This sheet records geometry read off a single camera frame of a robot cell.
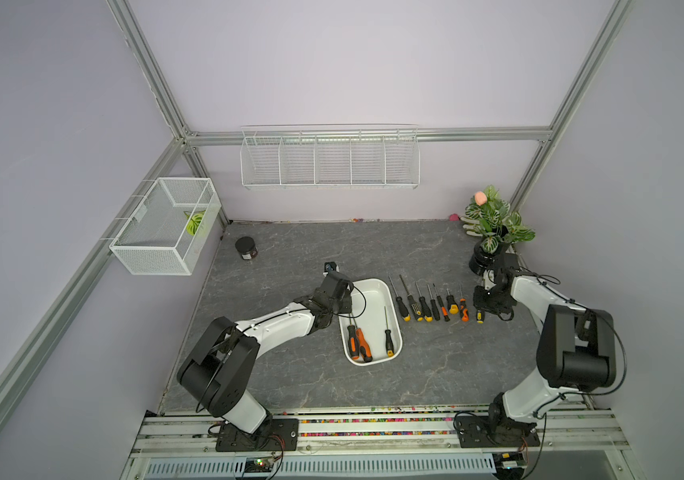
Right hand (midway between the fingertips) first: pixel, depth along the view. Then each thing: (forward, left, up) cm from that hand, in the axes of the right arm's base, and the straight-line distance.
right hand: (480, 303), depth 95 cm
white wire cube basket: (+11, +93, +23) cm, 96 cm away
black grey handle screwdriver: (0, +15, -2) cm, 15 cm away
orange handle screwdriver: (-15, +37, 0) cm, 40 cm away
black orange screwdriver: (-2, +5, -1) cm, 6 cm away
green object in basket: (+11, +84, +27) cm, 89 cm away
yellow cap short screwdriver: (-1, +9, 0) cm, 9 cm away
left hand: (0, +43, +5) cm, 44 cm away
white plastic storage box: (+1, +36, +2) cm, 36 cm away
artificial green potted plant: (+10, +1, +26) cm, 27 cm away
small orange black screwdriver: (+1, +12, -2) cm, 12 cm away
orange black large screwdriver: (-14, +41, +1) cm, 43 cm away
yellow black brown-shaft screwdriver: (-1, +21, 0) cm, 21 cm away
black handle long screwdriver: (-1, +18, -1) cm, 18 cm away
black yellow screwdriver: (-1, +25, -1) cm, 25 cm away
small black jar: (+24, +81, +1) cm, 84 cm away
